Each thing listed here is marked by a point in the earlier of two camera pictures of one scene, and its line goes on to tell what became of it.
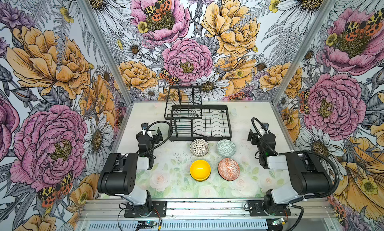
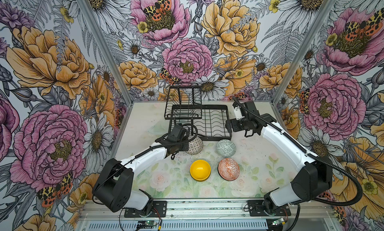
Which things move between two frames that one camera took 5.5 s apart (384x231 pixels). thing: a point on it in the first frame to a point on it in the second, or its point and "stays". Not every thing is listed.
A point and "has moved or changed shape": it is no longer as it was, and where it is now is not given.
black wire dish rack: (191, 120) stays
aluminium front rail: (313, 210) stays
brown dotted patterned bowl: (199, 147) has moved or changed shape
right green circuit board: (280, 221) stays
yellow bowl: (200, 170) stays
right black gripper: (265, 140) to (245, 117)
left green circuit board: (146, 224) stays
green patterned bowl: (226, 148) stays
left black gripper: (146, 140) to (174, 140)
